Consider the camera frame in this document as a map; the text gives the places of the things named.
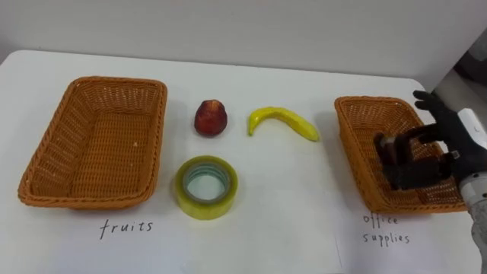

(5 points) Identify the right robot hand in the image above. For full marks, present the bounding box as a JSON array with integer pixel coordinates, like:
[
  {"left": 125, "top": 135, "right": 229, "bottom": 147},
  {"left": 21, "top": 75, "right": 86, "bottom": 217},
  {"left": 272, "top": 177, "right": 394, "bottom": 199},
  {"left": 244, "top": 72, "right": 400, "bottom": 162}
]
[{"left": 373, "top": 90, "right": 487, "bottom": 191}]

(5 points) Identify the small orange wicker basket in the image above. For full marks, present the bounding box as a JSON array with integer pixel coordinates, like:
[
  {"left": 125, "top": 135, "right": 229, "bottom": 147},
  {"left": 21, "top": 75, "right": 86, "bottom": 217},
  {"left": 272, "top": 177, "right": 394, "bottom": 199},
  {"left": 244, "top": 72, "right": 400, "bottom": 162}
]
[{"left": 333, "top": 95, "right": 468, "bottom": 214}]

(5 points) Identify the yellow banana soft toy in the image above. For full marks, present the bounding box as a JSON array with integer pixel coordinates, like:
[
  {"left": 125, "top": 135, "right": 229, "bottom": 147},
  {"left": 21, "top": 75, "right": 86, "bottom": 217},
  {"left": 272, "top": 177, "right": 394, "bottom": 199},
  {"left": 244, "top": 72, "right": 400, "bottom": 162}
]
[{"left": 247, "top": 107, "right": 320, "bottom": 142}]

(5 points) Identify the white desk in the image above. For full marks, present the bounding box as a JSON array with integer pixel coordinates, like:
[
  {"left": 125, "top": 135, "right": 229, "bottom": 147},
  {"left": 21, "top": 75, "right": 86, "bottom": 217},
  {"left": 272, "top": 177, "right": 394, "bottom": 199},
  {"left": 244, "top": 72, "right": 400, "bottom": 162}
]
[{"left": 0, "top": 49, "right": 484, "bottom": 274}]

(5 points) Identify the red apple soft toy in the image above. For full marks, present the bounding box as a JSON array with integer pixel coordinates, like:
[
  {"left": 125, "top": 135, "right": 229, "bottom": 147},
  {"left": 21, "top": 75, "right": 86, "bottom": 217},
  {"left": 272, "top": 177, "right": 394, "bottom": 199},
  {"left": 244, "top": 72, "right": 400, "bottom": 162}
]
[{"left": 193, "top": 99, "right": 229, "bottom": 137}]

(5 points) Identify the clear yellowish tape roll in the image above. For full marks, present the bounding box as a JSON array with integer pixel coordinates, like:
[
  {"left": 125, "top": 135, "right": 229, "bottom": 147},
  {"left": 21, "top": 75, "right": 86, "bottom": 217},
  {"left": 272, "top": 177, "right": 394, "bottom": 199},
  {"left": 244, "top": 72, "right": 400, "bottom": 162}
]
[{"left": 174, "top": 155, "right": 240, "bottom": 221}]

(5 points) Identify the large orange wicker basket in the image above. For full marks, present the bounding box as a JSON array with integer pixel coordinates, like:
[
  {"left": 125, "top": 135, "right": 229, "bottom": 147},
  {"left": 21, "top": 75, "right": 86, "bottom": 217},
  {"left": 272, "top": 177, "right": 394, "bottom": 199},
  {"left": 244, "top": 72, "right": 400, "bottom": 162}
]
[{"left": 17, "top": 75, "right": 169, "bottom": 211}]

